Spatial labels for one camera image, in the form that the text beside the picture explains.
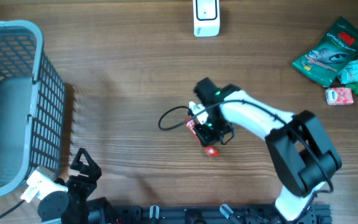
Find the red stick sachet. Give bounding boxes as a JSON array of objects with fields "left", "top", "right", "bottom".
[{"left": 185, "top": 120, "right": 219, "bottom": 157}]

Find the red square snack packet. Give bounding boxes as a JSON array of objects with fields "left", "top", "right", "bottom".
[{"left": 326, "top": 87, "right": 354, "bottom": 105}]

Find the light green tissue packet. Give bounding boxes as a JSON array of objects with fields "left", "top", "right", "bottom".
[{"left": 337, "top": 59, "right": 358, "bottom": 84}]

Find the green 3M gloves package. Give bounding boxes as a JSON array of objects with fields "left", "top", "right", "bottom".
[{"left": 292, "top": 17, "right": 358, "bottom": 87}]

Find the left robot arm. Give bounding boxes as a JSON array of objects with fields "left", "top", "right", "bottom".
[{"left": 37, "top": 147, "right": 122, "bottom": 224}]

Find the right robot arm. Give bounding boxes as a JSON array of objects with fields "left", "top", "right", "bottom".
[{"left": 189, "top": 78, "right": 342, "bottom": 223}]

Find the white barcode scanner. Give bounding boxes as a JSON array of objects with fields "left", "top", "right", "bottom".
[{"left": 193, "top": 0, "right": 221, "bottom": 37}]

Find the grey plastic mesh basket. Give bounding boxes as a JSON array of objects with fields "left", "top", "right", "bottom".
[{"left": 0, "top": 20, "right": 66, "bottom": 197}]

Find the black left camera cable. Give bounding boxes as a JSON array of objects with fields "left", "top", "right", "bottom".
[{"left": 0, "top": 198, "right": 26, "bottom": 224}]

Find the black camera cable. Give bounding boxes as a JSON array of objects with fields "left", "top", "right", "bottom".
[
  {"left": 158, "top": 99, "right": 335, "bottom": 223},
  {"left": 0, "top": 198, "right": 26, "bottom": 224}
]

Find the black right camera cable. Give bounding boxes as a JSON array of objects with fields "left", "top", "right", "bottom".
[{"left": 158, "top": 99, "right": 335, "bottom": 223}]

